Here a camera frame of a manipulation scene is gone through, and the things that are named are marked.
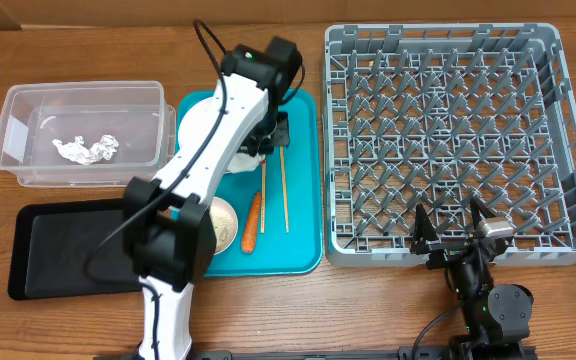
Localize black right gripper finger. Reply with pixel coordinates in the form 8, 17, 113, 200
412, 203, 438, 245
470, 196, 496, 237

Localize pink bowl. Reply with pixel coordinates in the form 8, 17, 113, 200
210, 197, 238, 255

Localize aluminium foil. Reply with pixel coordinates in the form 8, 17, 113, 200
52, 135, 119, 166

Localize white napkin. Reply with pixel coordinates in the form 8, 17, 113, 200
226, 153, 266, 174

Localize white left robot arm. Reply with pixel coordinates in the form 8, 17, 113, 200
122, 37, 304, 359

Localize grey dishwasher rack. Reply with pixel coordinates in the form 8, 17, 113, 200
322, 23, 576, 267

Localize clear plastic waste bin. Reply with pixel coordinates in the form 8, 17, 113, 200
0, 81, 177, 187

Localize right wooden chopstick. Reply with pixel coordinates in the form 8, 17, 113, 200
279, 146, 290, 233

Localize wooden chopstick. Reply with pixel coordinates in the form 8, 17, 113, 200
279, 146, 290, 233
260, 160, 267, 234

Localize left wooden chopstick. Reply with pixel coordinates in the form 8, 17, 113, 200
260, 160, 267, 234

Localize teal serving tray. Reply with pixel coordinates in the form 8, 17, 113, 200
168, 88, 324, 279

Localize pink plate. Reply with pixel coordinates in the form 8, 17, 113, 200
178, 97, 222, 153

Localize orange carrot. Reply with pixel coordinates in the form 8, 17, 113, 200
241, 192, 262, 254

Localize black plastic tray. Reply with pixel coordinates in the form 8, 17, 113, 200
7, 199, 140, 301

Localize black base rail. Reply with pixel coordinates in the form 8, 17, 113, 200
187, 346, 538, 360

